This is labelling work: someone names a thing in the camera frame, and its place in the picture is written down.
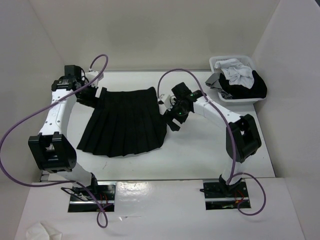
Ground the white plastic laundry basket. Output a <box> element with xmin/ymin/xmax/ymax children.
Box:
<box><xmin>209</xmin><ymin>55</ymin><xmax>264</xmax><ymax>106</ymax></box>

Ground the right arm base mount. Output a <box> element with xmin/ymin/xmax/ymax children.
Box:
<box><xmin>199</xmin><ymin>180</ymin><xmax>251</xmax><ymax>210</ymax></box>

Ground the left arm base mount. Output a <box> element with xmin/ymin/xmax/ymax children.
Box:
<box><xmin>60</xmin><ymin>181</ymin><xmax>116</xmax><ymax>213</ymax></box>

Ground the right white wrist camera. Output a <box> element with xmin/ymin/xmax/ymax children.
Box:
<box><xmin>158</xmin><ymin>94</ymin><xmax>175</xmax><ymax>114</ymax></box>

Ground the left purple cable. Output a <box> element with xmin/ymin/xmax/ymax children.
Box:
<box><xmin>0</xmin><ymin>54</ymin><xmax>110</xmax><ymax>229</ymax></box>

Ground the purple cable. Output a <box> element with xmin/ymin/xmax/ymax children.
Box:
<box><xmin>0</xmin><ymin>54</ymin><xmax>110</xmax><ymax>229</ymax></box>
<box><xmin>157</xmin><ymin>68</ymin><xmax>267</xmax><ymax>216</ymax></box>

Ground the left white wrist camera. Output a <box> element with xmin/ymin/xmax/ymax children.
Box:
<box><xmin>85</xmin><ymin>71</ymin><xmax>104</xmax><ymax>88</ymax></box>

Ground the grey garment in basket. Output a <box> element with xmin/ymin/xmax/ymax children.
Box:
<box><xmin>205</xmin><ymin>73</ymin><xmax>232</xmax><ymax>100</ymax></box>

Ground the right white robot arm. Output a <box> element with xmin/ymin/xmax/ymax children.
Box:
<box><xmin>158</xmin><ymin>82</ymin><xmax>262</xmax><ymax>197</ymax></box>

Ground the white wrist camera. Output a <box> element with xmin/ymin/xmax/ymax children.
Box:
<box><xmin>85</xmin><ymin>71</ymin><xmax>104</xmax><ymax>88</ymax></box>
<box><xmin>158</xmin><ymin>94</ymin><xmax>175</xmax><ymax>114</ymax></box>

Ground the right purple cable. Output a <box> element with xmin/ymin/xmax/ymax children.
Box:
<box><xmin>157</xmin><ymin>68</ymin><xmax>267</xmax><ymax>216</ymax></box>

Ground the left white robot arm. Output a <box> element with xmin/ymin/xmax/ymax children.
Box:
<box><xmin>28</xmin><ymin>65</ymin><xmax>104</xmax><ymax>200</ymax></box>

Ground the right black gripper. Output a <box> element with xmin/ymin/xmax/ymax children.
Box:
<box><xmin>161</xmin><ymin>98</ymin><xmax>190</xmax><ymax>132</ymax></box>

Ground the crumpled white tissue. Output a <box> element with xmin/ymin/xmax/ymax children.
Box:
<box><xmin>25</xmin><ymin>222</ymin><xmax>63</xmax><ymax>240</ymax></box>

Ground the black garment in basket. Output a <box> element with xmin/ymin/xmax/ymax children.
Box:
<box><xmin>217</xmin><ymin>70</ymin><xmax>268</xmax><ymax>100</ymax></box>

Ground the black pleated skirt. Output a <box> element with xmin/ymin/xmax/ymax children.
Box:
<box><xmin>77</xmin><ymin>87</ymin><xmax>167</xmax><ymax>158</ymax></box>

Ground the white garment in basket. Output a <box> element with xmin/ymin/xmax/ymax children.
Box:
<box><xmin>214</xmin><ymin>58</ymin><xmax>255</xmax><ymax>89</ymax></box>

